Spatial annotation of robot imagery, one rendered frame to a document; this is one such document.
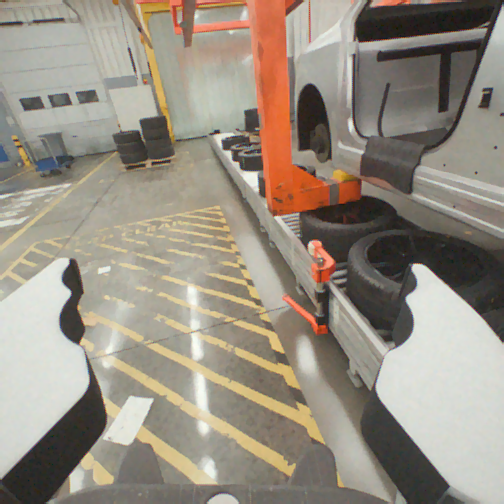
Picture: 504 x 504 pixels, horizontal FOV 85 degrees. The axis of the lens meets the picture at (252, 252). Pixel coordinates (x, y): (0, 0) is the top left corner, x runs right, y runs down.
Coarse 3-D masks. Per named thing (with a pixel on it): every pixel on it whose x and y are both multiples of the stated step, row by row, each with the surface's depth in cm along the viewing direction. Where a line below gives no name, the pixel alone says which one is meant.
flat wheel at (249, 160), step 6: (246, 150) 450; (252, 150) 454; (258, 150) 455; (240, 156) 421; (246, 156) 412; (252, 156) 407; (258, 156) 406; (240, 162) 428; (246, 162) 417; (252, 162) 412; (258, 162) 410; (240, 168) 436; (246, 168) 422; (252, 168) 417; (258, 168) 415
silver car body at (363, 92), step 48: (480, 0) 186; (336, 48) 168; (384, 48) 166; (432, 48) 152; (480, 48) 92; (336, 96) 177; (384, 96) 169; (432, 96) 185; (480, 96) 91; (336, 144) 191; (432, 144) 177; (480, 144) 97; (432, 192) 120; (480, 192) 99
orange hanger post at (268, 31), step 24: (264, 0) 137; (264, 24) 142; (264, 48) 147; (264, 72) 152; (264, 96) 158; (288, 96) 160; (264, 120) 164; (288, 120) 166; (264, 144) 176; (288, 144) 173; (264, 168) 190; (288, 168) 180; (288, 192) 188
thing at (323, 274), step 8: (312, 248) 158; (320, 248) 155; (320, 256) 150; (328, 256) 147; (312, 264) 140; (328, 264) 140; (312, 272) 141; (320, 272) 136; (328, 272) 136; (320, 280) 138; (328, 280) 139; (288, 296) 185; (296, 304) 177; (304, 312) 170; (312, 320) 163; (320, 328) 155
